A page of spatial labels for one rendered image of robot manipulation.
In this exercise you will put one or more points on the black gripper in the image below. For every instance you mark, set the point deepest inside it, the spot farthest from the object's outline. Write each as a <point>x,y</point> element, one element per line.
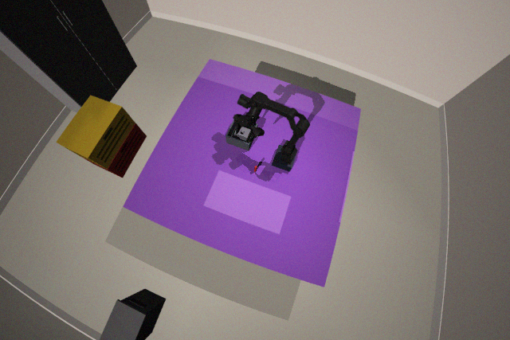
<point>257,131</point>

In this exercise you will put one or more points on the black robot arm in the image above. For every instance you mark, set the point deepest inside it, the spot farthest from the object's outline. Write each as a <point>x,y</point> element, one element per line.
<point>259,101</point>

